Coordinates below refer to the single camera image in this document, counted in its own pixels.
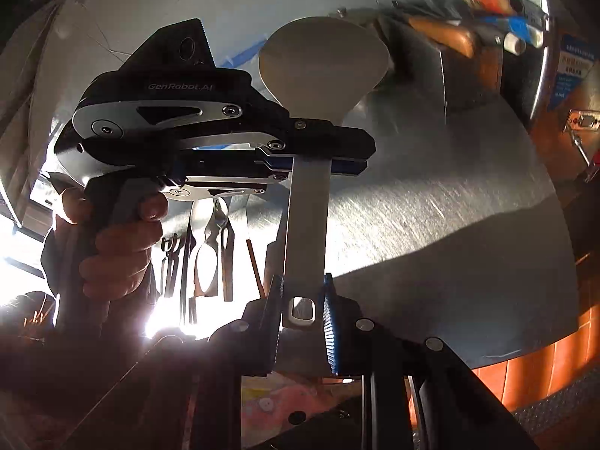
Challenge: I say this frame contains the wooden chopstick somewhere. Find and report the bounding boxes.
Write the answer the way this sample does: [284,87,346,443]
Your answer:
[246,239,266,299]

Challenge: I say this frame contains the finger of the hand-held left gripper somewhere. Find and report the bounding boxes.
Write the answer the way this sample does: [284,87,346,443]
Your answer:
[135,97,377,159]
[160,156,369,202]

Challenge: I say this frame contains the blue and white handle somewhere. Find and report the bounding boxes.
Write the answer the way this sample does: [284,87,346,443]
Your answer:
[485,15,545,56]

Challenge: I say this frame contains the hanging black scissors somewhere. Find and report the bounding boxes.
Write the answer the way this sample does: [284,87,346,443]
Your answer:
[160,234,183,299]

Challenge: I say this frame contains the brown wooden handle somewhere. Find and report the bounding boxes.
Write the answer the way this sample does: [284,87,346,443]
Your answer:
[407,15,477,58]

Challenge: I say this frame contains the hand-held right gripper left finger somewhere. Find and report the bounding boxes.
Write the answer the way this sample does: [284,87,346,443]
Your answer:
[154,274,287,450]

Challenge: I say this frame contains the person's left hand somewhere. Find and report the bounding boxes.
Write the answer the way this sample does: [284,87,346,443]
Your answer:
[60,186,170,302]

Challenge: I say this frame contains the metal latch plate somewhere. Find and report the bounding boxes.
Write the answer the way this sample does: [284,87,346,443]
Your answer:
[565,109,600,133]

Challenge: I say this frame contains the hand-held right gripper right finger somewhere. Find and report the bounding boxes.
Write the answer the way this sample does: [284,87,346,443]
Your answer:
[321,273,540,450]

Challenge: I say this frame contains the steel utensil container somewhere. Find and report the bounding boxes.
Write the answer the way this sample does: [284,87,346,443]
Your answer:
[377,12,504,120]

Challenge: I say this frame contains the blue wall sign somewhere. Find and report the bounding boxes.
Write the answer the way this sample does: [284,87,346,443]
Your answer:
[546,33,600,113]

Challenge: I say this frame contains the steel spatula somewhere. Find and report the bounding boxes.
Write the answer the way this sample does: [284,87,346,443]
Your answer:
[258,16,392,329]

